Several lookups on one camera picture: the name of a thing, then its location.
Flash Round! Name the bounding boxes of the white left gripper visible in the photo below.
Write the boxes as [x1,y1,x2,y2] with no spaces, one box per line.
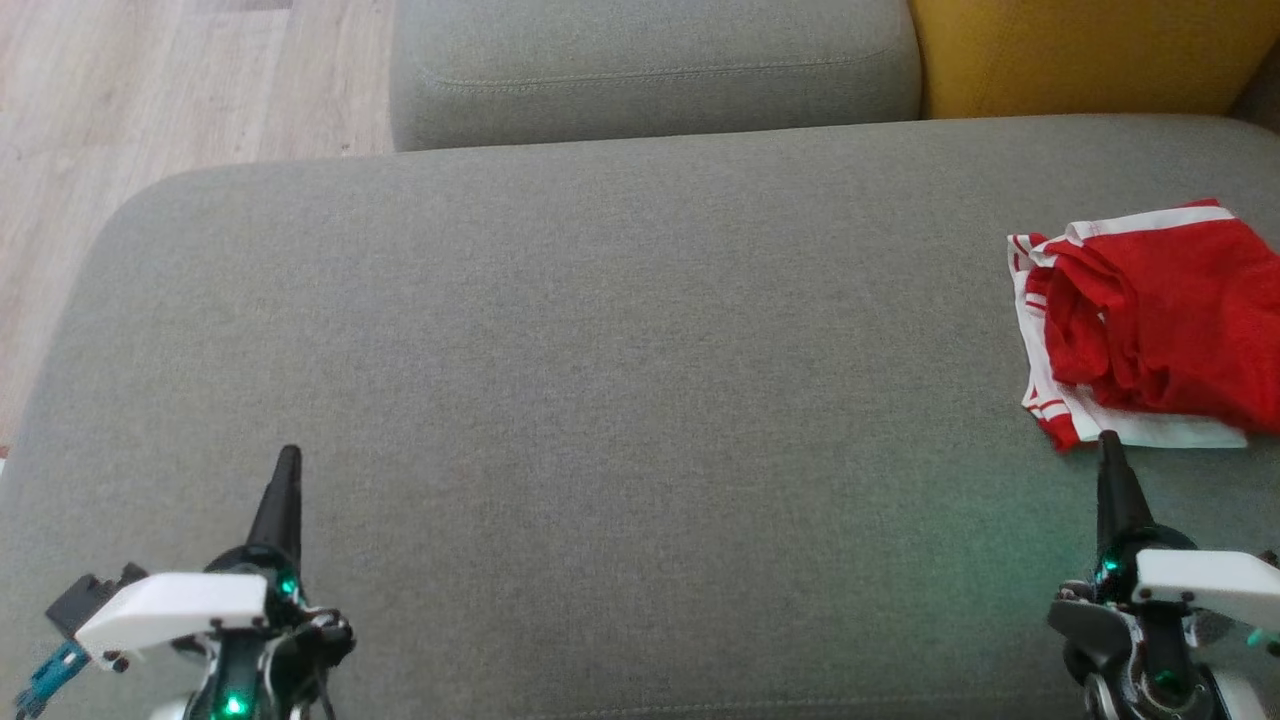
[75,445,356,720]

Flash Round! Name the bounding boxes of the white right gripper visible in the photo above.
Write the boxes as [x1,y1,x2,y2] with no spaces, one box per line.
[1048,430,1280,720]

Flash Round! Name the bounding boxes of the red shorts wide white band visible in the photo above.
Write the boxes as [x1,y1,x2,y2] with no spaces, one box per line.
[1040,198,1280,436]

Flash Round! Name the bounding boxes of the large grey sofa seat cushion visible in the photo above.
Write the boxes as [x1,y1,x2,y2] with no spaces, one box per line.
[0,115,1280,720]

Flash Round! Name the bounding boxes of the large yellow sofa back cushion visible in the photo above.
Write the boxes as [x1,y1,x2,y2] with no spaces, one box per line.
[908,0,1280,121]

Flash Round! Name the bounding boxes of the small grey sofa seat cushion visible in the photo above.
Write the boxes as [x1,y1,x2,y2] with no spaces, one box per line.
[390,0,923,153]

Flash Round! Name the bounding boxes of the black cable teal plug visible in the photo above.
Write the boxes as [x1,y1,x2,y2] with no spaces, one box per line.
[15,640,93,720]

